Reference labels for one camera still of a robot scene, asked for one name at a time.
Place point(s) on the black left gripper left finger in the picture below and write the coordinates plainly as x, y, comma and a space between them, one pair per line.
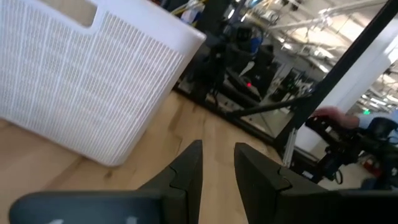
183, 186

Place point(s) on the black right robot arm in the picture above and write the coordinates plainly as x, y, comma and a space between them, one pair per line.
236, 62

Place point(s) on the person's hand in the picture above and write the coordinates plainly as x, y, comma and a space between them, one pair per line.
335, 116

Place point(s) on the white plastic basket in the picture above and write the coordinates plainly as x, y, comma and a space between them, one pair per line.
87, 81

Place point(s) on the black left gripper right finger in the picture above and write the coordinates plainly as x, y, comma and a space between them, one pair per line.
264, 193

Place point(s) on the black aluminium rig frame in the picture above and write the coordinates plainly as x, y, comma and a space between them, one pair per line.
342, 62

